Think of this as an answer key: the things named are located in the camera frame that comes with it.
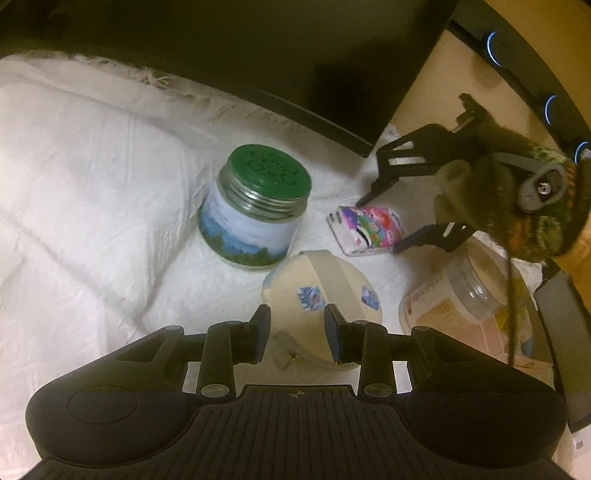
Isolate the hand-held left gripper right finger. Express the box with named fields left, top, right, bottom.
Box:
left=324, top=305, right=445, bottom=398

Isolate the black tablet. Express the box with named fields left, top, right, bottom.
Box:
left=532, top=269, right=591, bottom=435

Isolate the black flat monitor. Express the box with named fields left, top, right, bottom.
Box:
left=0, top=0, right=459, bottom=158

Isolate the beige soft cap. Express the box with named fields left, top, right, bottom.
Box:
left=261, top=249, right=385, bottom=371

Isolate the person's right hand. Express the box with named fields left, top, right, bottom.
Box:
left=433, top=124, right=591, bottom=267

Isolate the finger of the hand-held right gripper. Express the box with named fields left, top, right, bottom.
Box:
left=355, top=122, right=465, bottom=207
left=392, top=220, right=477, bottom=256

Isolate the colourful printed tissue pack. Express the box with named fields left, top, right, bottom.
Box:
left=326, top=205, right=408, bottom=257

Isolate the clear plastic jar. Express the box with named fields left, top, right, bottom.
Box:
left=398, top=240, right=514, bottom=334

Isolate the green-lidded glass jar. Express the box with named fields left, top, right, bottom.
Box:
left=198, top=144, right=314, bottom=269

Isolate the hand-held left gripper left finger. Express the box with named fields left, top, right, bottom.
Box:
left=115, top=305, right=271, bottom=398

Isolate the white fluffy blanket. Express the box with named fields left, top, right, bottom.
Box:
left=0, top=52, right=557, bottom=464

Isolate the black device with blue lights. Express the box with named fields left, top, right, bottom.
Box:
left=449, top=0, right=591, bottom=163

